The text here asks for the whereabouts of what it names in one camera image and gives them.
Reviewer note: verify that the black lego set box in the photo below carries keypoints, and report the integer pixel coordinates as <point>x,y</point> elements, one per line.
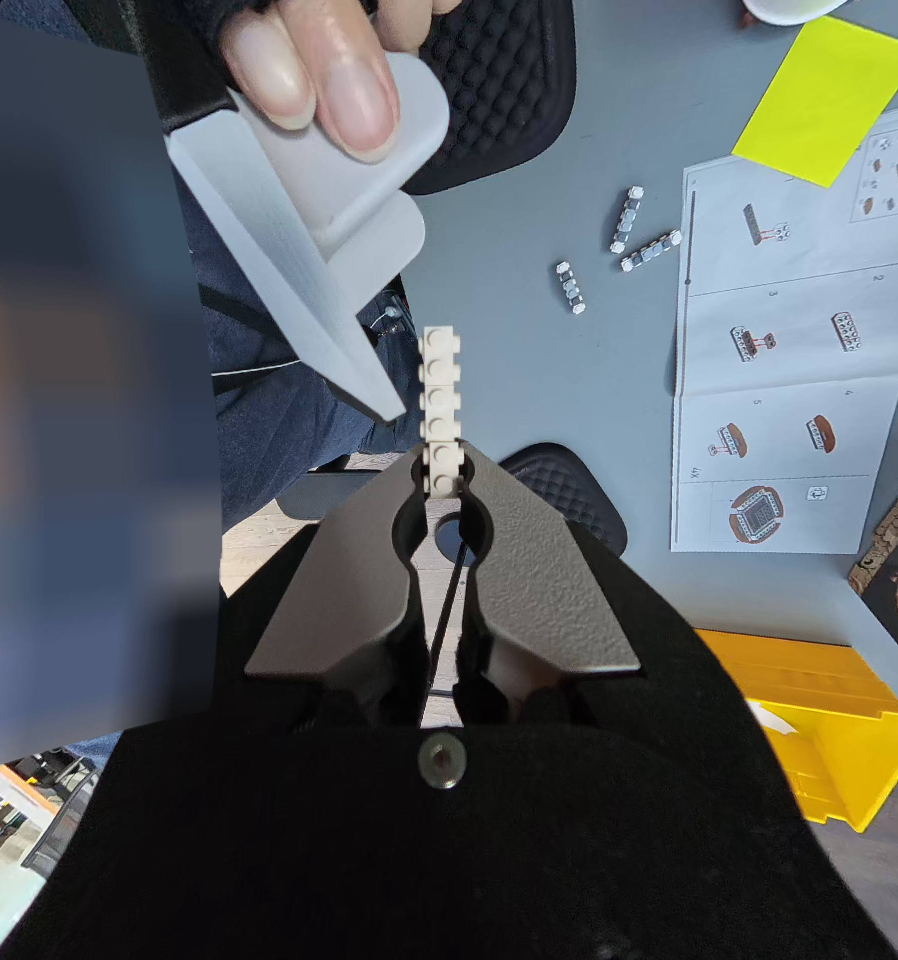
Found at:
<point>891,555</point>

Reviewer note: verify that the white grey lego brick strip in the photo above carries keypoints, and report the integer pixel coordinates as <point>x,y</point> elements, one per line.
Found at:
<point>627,221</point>
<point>649,252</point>
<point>441,390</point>
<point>571,289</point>

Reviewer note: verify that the white paper cup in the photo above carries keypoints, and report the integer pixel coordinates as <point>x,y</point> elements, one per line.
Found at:
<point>793,9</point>

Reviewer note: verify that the person's left hand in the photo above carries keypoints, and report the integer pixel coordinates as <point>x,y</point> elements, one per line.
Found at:
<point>321,67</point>

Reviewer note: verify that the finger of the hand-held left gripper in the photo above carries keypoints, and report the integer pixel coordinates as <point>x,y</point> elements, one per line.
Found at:
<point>269,240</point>

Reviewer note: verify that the black quilted wrist rest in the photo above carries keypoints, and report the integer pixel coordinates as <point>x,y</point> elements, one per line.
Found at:
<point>501,90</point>
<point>569,495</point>

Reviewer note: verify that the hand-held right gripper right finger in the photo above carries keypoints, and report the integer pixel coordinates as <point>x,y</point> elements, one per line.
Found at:
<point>546,600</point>

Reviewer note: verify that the yellow plastic bin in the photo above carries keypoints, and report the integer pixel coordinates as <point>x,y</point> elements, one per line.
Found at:
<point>831,720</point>

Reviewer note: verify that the yellow paper sheet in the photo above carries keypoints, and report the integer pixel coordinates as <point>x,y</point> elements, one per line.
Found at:
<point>831,97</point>

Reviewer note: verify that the lego instruction booklet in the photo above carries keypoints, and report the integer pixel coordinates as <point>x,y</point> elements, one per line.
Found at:
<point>793,337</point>

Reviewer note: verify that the person's blue jeans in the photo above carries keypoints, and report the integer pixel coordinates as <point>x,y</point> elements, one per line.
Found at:
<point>284,420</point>

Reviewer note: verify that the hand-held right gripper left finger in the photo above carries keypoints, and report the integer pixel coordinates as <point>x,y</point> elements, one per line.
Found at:
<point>329,600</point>

